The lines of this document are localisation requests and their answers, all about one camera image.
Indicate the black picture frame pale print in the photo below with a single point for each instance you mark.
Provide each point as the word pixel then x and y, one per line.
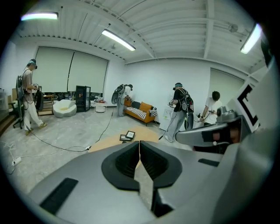
pixel 130 135

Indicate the white square power strip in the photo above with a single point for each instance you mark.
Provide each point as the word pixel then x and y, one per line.
pixel 87 148

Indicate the white roller blind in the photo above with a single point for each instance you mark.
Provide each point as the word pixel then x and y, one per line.
pixel 53 70
pixel 229 85
pixel 87 72

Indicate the person's right hand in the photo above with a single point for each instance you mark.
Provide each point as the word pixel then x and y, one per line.
pixel 234 134

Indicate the black glass-door fridge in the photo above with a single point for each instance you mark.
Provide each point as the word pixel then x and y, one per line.
pixel 83 98

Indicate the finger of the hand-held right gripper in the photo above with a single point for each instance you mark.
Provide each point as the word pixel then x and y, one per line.
pixel 190 136

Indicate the oval wooden table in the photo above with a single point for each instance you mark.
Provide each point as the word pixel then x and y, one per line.
pixel 144 133

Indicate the black office chair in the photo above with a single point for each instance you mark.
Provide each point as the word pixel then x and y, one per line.
pixel 18 116

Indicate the white round side table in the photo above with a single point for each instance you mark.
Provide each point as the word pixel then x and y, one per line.
pixel 99 108

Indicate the white lounge chair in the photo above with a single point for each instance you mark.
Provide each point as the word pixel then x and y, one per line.
pixel 64 109

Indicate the long ceiling lamp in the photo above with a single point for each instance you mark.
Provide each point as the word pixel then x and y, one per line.
pixel 251 39
pixel 39 16
pixel 118 39

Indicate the small white power strip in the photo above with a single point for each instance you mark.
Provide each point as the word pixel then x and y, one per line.
pixel 16 160

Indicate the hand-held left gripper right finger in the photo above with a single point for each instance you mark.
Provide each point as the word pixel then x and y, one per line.
pixel 192 179

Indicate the black white striped cushion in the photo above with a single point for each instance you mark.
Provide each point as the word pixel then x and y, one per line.
pixel 153 111

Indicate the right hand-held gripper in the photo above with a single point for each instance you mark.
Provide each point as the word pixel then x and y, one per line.
pixel 262 98

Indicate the orange sofa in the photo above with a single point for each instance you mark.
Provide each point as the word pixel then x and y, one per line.
pixel 146 119

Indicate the black white striped blanket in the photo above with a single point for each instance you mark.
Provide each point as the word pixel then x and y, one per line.
pixel 135 112

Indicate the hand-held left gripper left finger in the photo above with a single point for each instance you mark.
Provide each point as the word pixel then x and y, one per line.
pixel 87 186

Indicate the black picture frame dark print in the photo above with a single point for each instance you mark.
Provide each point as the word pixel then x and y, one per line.
pixel 123 138

